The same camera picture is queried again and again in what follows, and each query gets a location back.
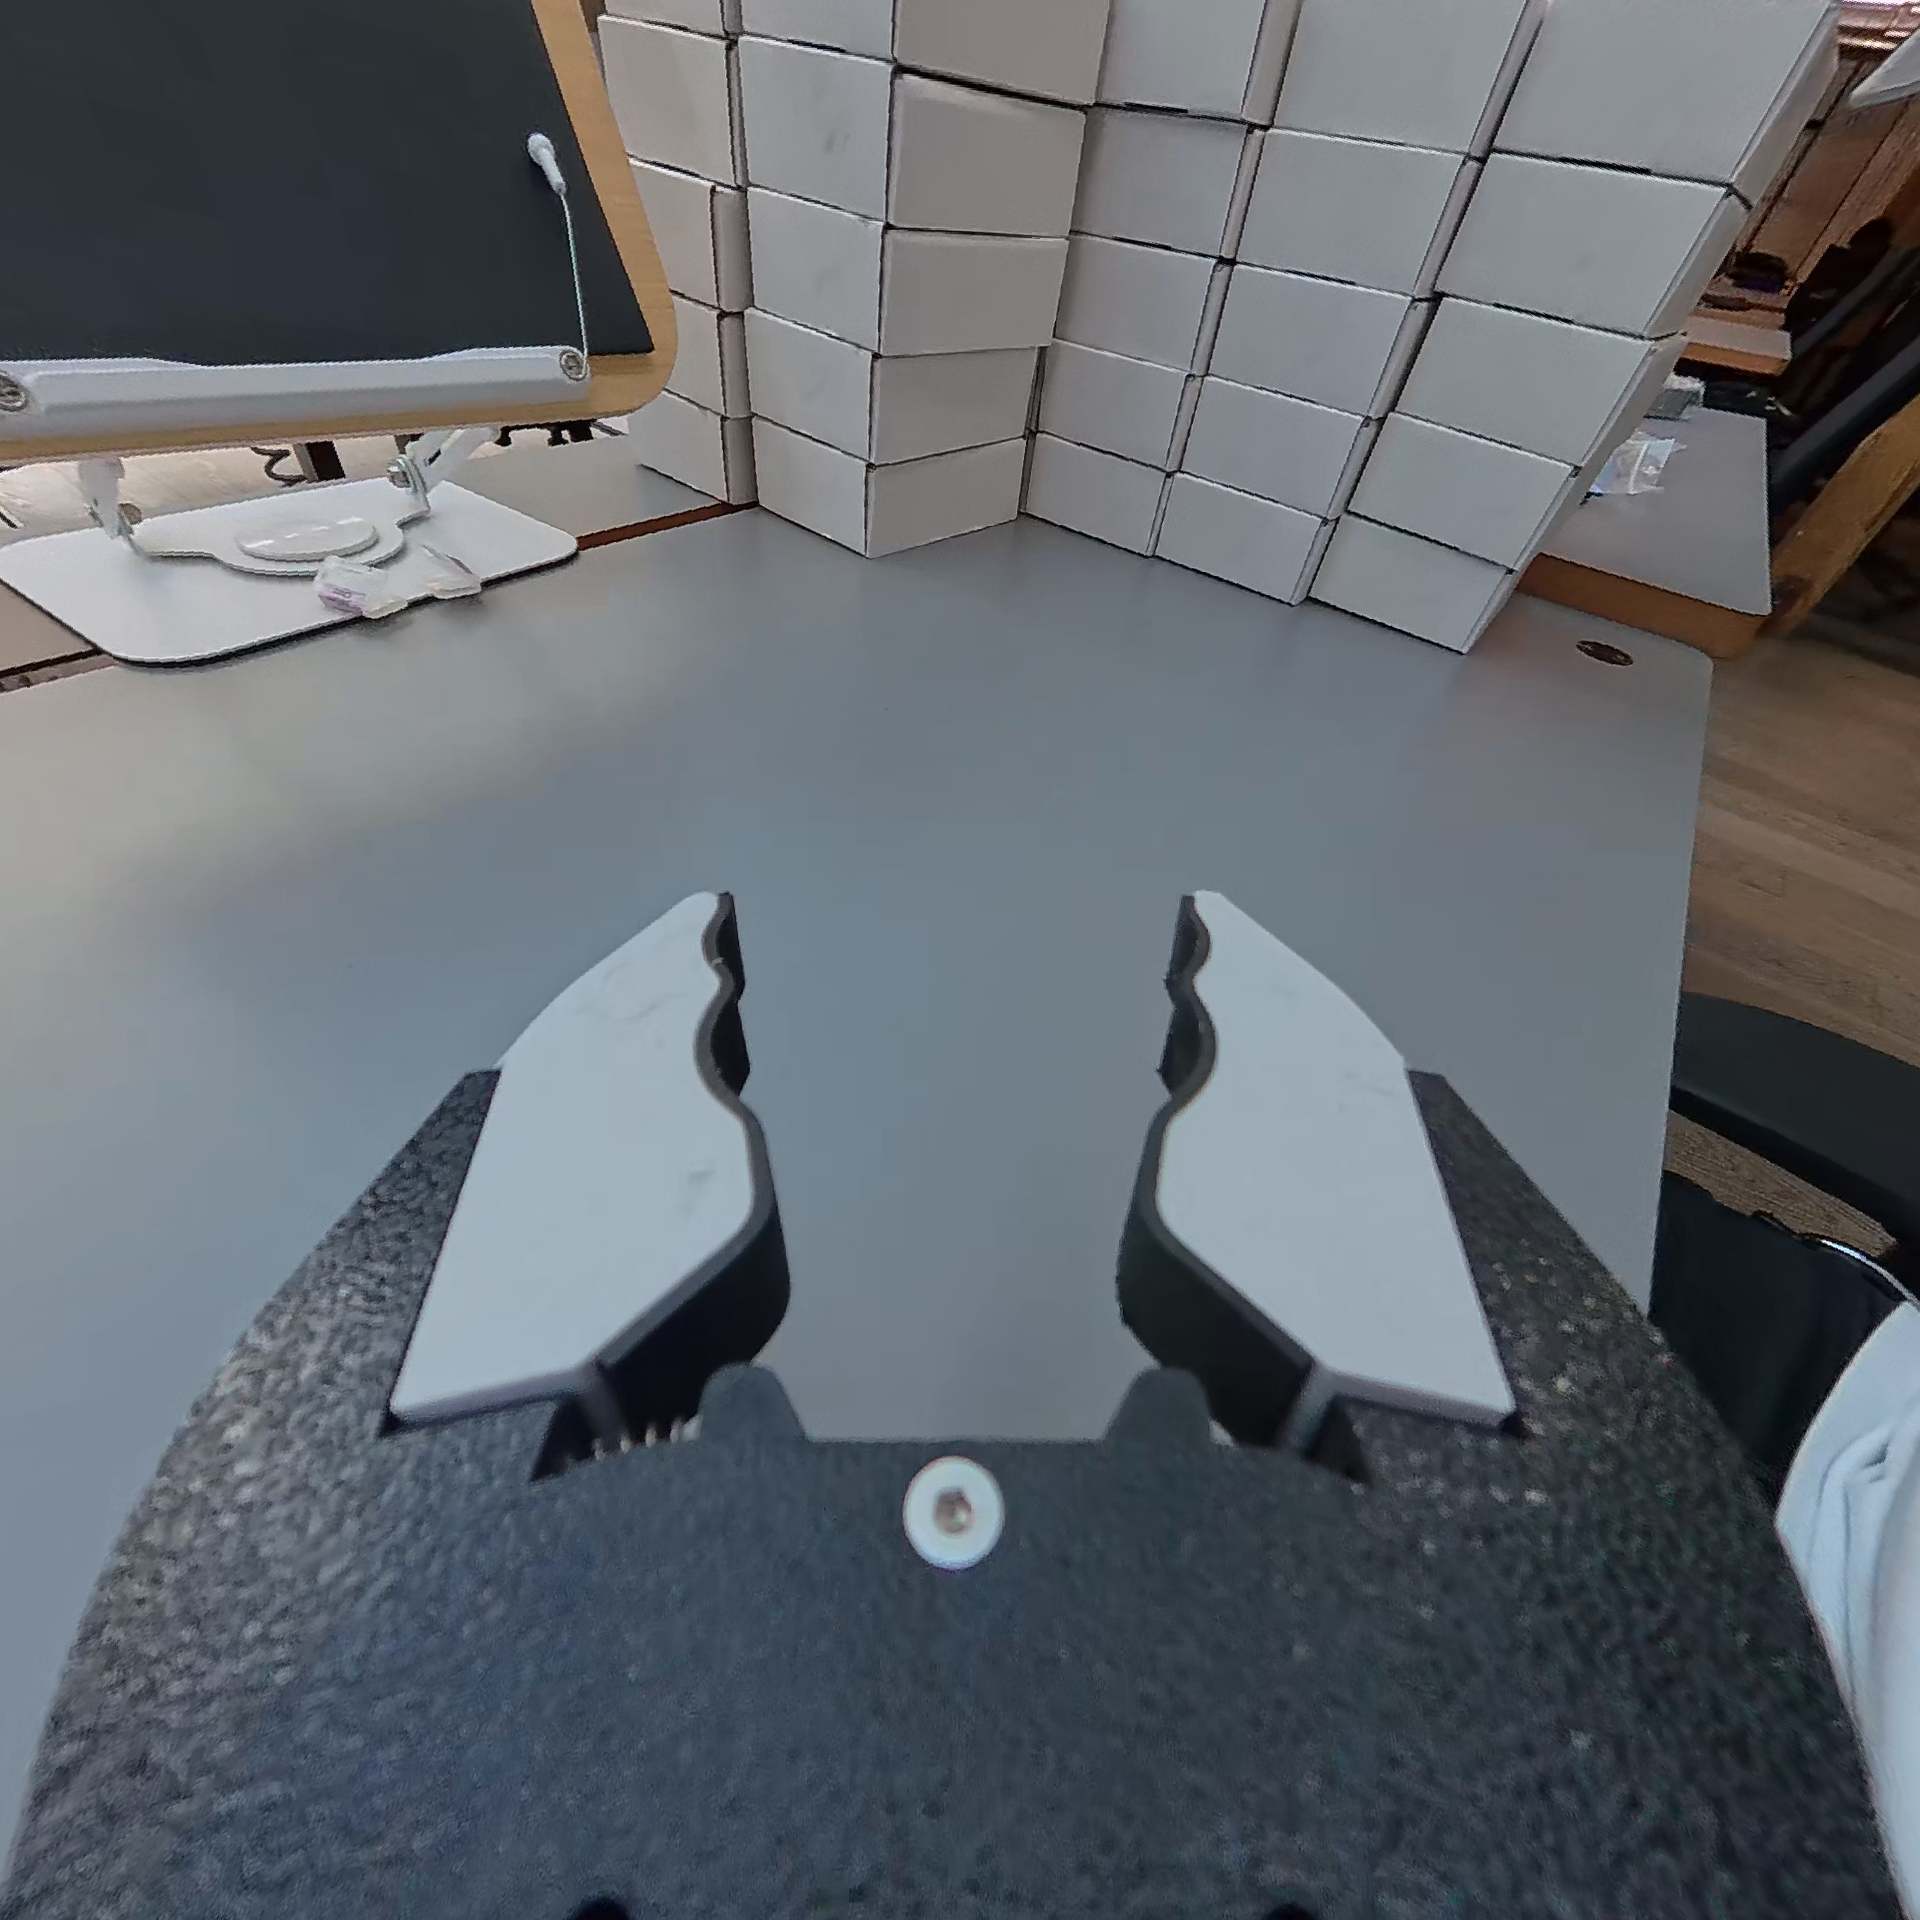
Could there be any black board with wooden frame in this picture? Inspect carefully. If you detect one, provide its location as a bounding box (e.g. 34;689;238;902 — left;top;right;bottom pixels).
0;0;682;459

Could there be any wooden shelving unit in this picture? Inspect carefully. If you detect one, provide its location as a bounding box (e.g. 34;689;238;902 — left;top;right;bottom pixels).
1678;0;1920;635

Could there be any person's white garment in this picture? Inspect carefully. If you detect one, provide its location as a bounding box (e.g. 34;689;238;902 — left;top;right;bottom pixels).
1774;1303;1920;1809

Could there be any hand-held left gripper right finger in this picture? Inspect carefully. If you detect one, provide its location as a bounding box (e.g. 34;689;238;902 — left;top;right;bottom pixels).
1118;891;1520;1455

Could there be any black office chair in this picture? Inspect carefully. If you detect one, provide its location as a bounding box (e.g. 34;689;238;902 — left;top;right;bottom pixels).
1650;991;1920;1491

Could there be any thin white cord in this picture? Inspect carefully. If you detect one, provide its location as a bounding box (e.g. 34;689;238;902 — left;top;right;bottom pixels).
526;134;590;377

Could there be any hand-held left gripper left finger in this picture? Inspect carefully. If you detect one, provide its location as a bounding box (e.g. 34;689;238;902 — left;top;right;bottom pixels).
387;891;793;1426

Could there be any stack of white cardboard boxes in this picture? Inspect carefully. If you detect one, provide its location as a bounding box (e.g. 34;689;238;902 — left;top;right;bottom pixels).
596;0;1844;655

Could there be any grey table with wooden edge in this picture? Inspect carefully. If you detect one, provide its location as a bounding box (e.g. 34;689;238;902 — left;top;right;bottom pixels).
1516;406;1777;661

